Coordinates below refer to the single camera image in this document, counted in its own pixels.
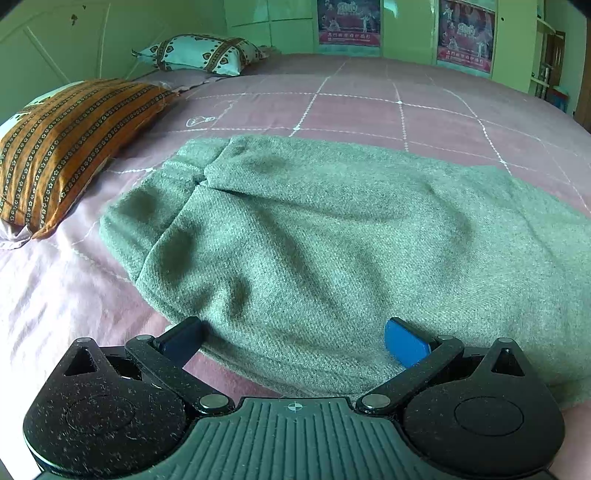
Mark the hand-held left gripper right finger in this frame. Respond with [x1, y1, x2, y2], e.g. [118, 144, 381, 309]
[355, 316, 527, 414]

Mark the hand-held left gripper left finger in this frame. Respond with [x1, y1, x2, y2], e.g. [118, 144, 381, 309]
[60, 316, 234, 414]

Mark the green knitted garment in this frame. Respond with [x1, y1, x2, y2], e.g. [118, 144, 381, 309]
[99, 135, 591, 411]

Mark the orange striped pillow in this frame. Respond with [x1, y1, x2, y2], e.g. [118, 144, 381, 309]
[0, 78, 178, 241]

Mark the pink checked bed cover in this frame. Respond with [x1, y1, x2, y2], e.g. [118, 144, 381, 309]
[0, 53, 591, 480]

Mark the pink pillow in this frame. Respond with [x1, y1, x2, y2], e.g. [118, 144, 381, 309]
[134, 69, 232, 93]

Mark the white heart print pillow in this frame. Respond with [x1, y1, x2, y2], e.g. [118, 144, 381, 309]
[131, 34, 271, 77]

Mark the cream glossy wardrobe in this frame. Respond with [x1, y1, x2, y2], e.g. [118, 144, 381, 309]
[224, 0, 541, 93]

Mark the corner shelf unit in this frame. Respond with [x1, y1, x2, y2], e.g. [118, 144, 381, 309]
[529, 7, 555, 97]

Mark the cream bed headboard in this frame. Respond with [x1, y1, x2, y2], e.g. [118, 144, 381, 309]
[0, 0, 227, 125]

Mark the brown wooden door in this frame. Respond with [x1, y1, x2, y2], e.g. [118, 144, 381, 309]
[551, 30, 568, 90]

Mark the wall poster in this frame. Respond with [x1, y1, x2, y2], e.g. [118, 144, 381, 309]
[318, 0, 382, 46]
[436, 0, 496, 75]

